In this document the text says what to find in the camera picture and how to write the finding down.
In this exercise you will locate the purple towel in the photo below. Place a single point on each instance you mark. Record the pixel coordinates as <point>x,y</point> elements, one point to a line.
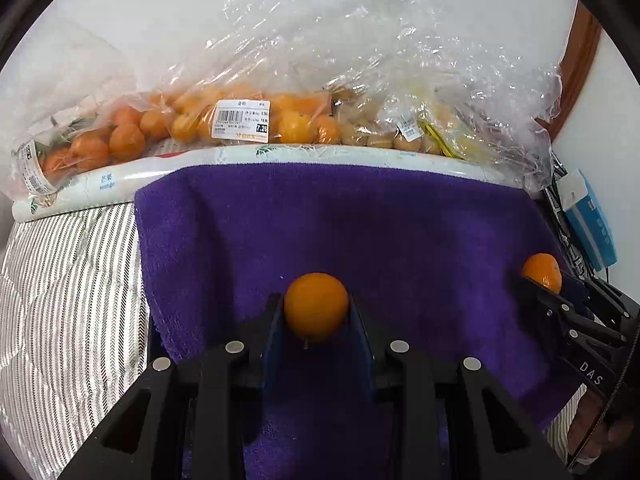
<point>350,230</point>

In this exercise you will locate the striped grey blanket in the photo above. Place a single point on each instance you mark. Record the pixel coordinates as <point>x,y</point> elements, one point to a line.
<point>65,310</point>

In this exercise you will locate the small round orange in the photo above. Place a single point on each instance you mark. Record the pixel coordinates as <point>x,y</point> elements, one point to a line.
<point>542,271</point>

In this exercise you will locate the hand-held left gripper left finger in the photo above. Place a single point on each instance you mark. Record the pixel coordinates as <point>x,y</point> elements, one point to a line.
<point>274,340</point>

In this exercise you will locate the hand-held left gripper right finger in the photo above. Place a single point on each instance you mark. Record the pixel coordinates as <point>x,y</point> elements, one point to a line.
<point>361,345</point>

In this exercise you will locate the brown wooden door frame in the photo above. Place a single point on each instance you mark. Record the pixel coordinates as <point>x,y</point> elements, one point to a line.
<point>580,55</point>

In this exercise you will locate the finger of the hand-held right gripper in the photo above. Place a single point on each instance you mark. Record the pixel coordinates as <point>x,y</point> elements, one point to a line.
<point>542,305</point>
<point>575,295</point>

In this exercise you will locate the clear bag of brown fruits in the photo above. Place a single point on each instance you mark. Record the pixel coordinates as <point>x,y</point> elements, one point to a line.
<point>367,125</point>

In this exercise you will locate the clear bag of yellow fruits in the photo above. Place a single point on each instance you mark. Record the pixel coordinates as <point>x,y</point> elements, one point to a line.
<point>480,125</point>

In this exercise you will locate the clear bag of oranges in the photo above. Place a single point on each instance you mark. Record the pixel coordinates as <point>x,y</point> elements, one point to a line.
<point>295,117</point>

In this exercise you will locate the white printed rolled mat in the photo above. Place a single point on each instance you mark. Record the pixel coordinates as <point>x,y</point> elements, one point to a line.
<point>150,172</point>

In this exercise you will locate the person's right hand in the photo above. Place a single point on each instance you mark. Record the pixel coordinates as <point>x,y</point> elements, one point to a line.
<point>592,435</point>

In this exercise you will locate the smooth medium orange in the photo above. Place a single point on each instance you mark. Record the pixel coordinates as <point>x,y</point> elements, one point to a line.
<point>316,307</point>

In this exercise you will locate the blue white tissue packet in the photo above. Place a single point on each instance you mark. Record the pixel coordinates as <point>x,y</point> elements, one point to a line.
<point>590,220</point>

